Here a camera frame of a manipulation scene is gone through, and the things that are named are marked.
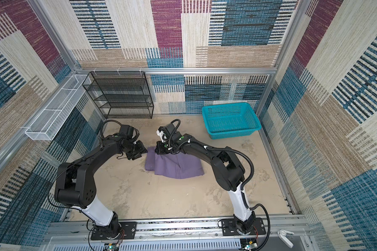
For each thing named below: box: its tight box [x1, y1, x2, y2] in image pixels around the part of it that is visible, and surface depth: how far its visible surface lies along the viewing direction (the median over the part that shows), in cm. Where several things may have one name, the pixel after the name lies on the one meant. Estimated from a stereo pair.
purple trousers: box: [144, 145, 205, 180], surface depth 89 cm
